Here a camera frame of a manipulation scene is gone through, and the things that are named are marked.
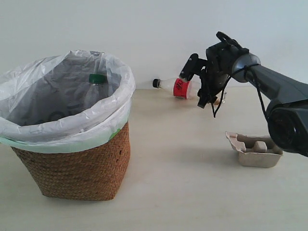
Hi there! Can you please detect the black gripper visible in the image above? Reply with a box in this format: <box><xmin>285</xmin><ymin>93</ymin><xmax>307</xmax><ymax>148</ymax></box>
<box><xmin>197</xmin><ymin>43</ymin><xmax>237</xmax><ymax>108</ymax></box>

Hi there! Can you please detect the red label cola bottle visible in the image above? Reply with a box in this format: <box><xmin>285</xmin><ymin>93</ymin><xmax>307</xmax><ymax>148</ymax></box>
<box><xmin>152</xmin><ymin>77</ymin><xmax>201</xmax><ymax>99</ymax></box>

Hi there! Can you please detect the grey paper pulp tray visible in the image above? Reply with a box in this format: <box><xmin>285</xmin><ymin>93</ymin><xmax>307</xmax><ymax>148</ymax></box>
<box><xmin>225</xmin><ymin>131</ymin><xmax>283</xmax><ymax>168</ymax></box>

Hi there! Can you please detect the green label water bottle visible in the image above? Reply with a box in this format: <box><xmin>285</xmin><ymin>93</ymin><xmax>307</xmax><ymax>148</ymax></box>
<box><xmin>67</xmin><ymin>74</ymin><xmax>108</xmax><ymax>116</ymax></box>

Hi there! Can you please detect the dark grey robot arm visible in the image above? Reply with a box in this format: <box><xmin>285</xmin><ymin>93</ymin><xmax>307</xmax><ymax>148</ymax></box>
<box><xmin>198</xmin><ymin>42</ymin><xmax>308</xmax><ymax>156</ymax></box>

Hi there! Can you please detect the woven wicker basket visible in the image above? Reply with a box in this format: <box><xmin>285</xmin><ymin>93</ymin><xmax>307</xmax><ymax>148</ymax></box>
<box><xmin>12</xmin><ymin>123</ymin><xmax>130</xmax><ymax>201</ymax></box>

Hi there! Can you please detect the white plastic bin liner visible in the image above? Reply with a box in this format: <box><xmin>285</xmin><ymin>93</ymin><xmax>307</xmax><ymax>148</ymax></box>
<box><xmin>0</xmin><ymin>50</ymin><xmax>136</xmax><ymax>154</ymax></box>

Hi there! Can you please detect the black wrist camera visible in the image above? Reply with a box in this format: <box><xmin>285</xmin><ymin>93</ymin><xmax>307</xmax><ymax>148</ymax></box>
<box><xmin>179</xmin><ymin>53</ymin><xmax>207</xmax><ymax>81</ymax></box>

